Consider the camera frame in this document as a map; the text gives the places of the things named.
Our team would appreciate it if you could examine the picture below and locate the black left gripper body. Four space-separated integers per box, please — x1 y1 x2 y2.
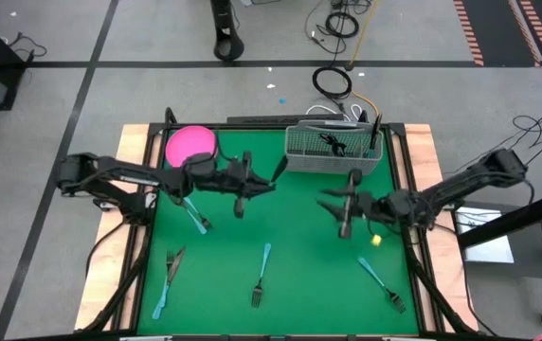
213 151 259 219

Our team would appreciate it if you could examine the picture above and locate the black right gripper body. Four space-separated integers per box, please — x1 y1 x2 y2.
339 169 395 240

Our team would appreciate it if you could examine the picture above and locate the grey plastic cutlery basket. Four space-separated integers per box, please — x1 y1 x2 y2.
283 120 385 176

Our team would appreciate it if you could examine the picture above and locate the pink round plate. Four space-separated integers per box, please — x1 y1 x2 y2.
165 124 219 170

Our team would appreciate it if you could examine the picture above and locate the black power strip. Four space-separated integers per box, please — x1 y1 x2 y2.
226 113 347 126

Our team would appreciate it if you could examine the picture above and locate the green table mat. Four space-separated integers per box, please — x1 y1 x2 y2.
136 127 420 335

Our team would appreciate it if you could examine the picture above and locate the black diagonal table strut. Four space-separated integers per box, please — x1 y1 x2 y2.
83 231 152 332
406 226 479 335

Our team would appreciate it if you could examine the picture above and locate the black floor stand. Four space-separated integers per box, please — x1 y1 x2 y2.
210 0 246 62

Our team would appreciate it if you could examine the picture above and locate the white floor cable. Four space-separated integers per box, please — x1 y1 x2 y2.
305 102 363 122

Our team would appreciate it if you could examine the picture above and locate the coiled black cable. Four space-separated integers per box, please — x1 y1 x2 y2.
312 65 353 100
323 11 361 39

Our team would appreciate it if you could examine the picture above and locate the orange floor cable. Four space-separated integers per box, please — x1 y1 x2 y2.
348 0 381 125

